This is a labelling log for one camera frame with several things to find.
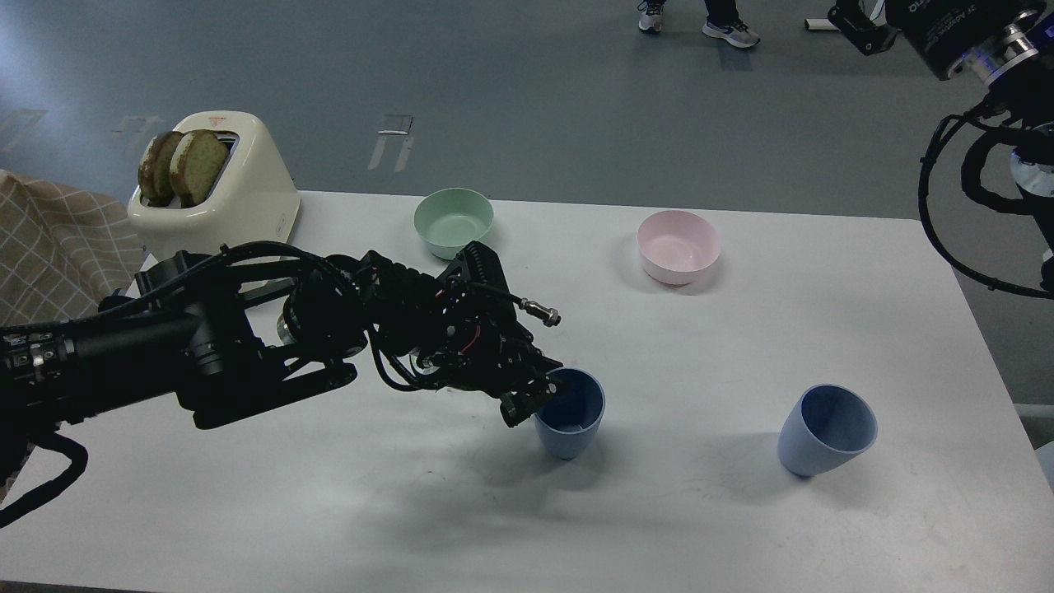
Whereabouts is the grey sneaker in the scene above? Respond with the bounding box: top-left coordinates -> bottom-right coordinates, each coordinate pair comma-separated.
702,20 -> 761,50
637,0 -> 665,35

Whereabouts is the beige checkered cloth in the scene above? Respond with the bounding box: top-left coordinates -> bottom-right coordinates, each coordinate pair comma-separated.
1,171 -> 147,327

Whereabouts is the toast slice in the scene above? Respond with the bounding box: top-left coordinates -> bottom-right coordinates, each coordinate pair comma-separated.
137,130 -> 184,207
169,130 -> 229,207

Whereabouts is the blue cup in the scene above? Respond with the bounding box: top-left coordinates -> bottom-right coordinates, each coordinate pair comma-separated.
777,384 -> 879,478
534,367 -> 606,460

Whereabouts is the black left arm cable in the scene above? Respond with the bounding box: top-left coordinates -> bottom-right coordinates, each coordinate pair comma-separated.
0,432 -> 90,528

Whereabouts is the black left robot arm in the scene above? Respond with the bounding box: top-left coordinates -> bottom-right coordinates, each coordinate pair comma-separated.
2,241 -> 569,525

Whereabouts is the pink bowl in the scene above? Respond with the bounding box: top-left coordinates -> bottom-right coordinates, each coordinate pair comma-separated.
636,210 -> 722,286

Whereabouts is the right grey sneaker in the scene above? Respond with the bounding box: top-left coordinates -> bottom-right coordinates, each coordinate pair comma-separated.
702,20 -> 761,50

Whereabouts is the green bowl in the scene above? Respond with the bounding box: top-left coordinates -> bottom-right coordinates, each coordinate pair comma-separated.
413,187 -> 496,260

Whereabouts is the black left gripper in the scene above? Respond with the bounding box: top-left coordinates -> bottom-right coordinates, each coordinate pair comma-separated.
362,241 -> 570,427

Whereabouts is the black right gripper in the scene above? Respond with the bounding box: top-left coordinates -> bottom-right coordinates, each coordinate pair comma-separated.
827,1 -> 1047,80

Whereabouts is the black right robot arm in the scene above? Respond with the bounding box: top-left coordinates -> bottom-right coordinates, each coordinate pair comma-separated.
828,1 -> 1052,300

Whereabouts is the toast slice right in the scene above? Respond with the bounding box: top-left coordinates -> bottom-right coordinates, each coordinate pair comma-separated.
169,130 -> 229,207

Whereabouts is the white stand base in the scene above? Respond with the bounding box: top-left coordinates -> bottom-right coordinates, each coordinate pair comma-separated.
804,18 -> 838,31

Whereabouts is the toast slice left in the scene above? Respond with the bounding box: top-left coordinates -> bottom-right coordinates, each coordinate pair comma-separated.
137,130 -> 184,207

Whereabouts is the left grey sneaker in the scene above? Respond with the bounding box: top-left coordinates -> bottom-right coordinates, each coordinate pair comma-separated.
637,0 -> 665,35

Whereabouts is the cream toaster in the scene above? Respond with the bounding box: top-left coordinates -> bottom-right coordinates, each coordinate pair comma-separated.
128,111 -> 301,260

